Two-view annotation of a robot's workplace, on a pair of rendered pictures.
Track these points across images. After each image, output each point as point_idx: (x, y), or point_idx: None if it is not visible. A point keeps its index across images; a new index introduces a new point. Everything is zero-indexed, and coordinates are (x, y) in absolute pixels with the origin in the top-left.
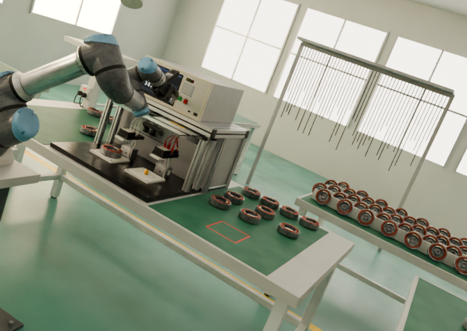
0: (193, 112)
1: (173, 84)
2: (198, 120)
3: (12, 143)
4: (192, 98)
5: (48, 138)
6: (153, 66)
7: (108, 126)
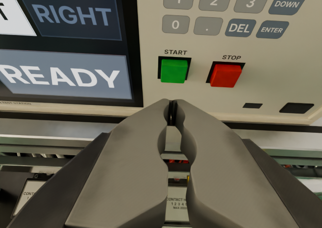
0: (284, 103)
1: None
2: (312, 122)
3: None
4: (293, 41)
5: None
6: None
7: None
